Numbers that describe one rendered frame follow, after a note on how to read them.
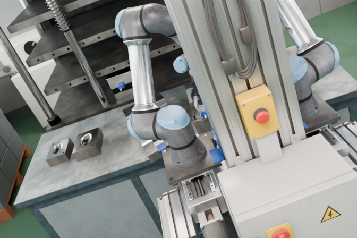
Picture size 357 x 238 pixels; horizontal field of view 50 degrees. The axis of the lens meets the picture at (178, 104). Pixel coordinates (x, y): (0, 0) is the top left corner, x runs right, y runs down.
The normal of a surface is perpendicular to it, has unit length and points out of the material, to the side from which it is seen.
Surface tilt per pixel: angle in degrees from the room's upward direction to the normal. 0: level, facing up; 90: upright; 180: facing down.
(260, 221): 90
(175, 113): 8
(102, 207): 90
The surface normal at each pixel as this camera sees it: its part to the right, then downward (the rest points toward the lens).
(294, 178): -0.33, -0.80
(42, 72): 0.16, 0.47
